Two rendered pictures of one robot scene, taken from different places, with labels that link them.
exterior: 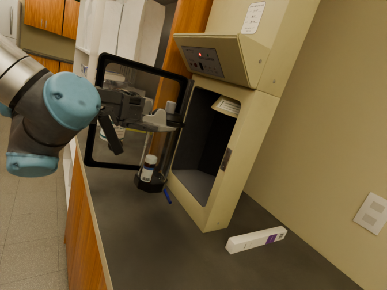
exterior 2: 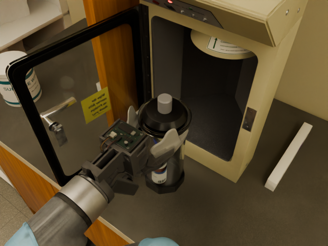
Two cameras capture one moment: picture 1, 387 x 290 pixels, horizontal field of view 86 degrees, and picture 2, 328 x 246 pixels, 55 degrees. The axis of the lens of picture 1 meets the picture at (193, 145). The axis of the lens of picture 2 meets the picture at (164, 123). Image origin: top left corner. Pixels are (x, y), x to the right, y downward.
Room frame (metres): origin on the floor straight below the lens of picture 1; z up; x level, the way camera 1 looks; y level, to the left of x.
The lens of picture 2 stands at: (0.17, 0.22, 1.73)
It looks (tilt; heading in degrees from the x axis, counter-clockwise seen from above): 48 degrees down; 343
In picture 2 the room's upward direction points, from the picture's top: straight up
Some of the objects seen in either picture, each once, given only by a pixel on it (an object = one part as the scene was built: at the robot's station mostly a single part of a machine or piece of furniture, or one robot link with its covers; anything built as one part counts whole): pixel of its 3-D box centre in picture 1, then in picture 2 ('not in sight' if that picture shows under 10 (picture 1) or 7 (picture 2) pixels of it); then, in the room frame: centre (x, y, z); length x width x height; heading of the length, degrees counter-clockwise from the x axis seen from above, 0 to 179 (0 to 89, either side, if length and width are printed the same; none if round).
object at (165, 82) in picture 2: (224, 144); (219, 70); (0.77, -0.11, 1.19); 0.26 x 0.24 x 0.35; 37
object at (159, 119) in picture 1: (160, 119); (171, 138); (0.53, 0.10, 1.27); 0.09 x 0.03 x 0.06; 103
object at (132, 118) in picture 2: (148, 110); (133, 117); (0.60, 0.16, 1.27); 0.09 x 0.03 x 0.06; 152
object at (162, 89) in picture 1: (136, 121); (94, 106); (0.74, 0.22, 1.19); 0.30 x 0.01 x 0.40; 118
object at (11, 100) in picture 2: not in sight; (16, 79); (1.13, 0.47, 1.02); 0.13 x 0.13 x 0.15
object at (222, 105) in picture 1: (237, 107); (230, 26); (0.74, -0.11, 1.34); 0.18 x 0.18 x 0.05
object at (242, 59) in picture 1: (209, 57); (188, 1); (0.66, 0.03, 1.46); 0.32 x 0.12 x 0.10; 37
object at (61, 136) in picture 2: not in sight; (59, 135); (0.68, 0.31, 1.18); 0.02 x 0.02 x 0.06; 28
